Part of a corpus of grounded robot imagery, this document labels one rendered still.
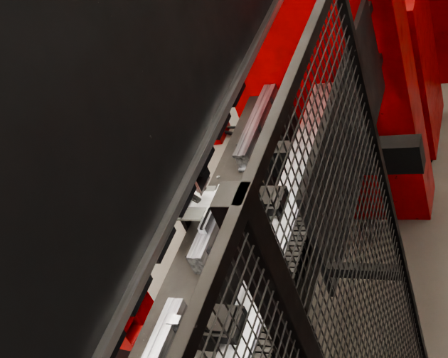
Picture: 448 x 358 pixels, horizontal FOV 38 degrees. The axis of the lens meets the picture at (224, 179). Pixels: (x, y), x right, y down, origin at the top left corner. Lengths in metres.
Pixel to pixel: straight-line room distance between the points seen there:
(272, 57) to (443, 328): 1.43
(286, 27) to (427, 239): 1.31
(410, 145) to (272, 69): 0.79
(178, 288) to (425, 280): 1.35
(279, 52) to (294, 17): 0.20
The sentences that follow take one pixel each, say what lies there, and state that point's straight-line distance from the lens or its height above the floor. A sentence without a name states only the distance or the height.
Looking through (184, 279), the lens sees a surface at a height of 0.88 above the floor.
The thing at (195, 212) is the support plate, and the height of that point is 1.00.
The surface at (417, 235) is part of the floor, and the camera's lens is 3.45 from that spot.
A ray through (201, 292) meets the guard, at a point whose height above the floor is 2.00.
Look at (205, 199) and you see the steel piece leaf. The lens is 2.45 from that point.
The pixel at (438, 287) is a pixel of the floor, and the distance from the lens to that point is 3.22.
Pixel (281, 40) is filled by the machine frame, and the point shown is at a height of 1.16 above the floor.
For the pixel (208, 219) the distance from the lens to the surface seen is 2.37.
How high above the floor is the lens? 2.54
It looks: 38 degrees down
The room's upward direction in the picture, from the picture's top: 24 degrees counter-clockwise
